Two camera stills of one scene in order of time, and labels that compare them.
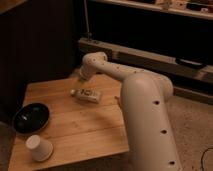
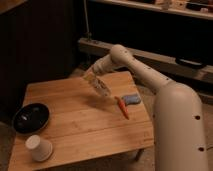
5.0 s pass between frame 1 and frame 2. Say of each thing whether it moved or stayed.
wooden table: stayed
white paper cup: stayed
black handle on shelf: stayed
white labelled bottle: moved
